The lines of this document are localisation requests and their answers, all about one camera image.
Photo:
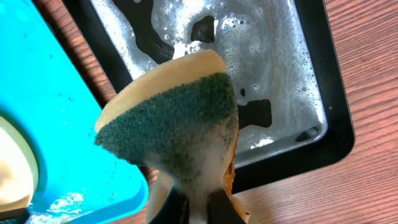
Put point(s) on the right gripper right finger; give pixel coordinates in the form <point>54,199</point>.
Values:
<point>220,209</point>

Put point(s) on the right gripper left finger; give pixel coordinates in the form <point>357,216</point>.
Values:
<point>175,210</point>

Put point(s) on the yellow green scrub sponge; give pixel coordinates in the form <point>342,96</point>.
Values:
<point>180,118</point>

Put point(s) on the black soapy water tray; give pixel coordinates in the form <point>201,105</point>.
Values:
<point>293,112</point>

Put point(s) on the teal plastic tray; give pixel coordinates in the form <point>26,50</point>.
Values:
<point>47,101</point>

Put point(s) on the yellow-green rimmed plate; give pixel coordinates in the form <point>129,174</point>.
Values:
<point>19,171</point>

